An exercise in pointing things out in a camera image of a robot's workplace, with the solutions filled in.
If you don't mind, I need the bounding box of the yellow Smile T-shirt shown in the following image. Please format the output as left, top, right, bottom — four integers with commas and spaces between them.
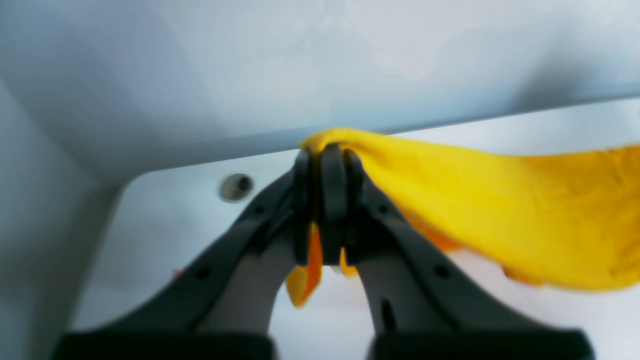
301, 128, 640, 291

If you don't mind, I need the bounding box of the left table grommet hole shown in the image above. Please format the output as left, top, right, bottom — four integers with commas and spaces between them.
218, 173, 254, 204

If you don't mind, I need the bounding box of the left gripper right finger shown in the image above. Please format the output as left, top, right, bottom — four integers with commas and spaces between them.
318, 144, 595, 360

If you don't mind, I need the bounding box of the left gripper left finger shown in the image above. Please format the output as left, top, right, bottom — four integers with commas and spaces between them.
52, 150, 313, 360

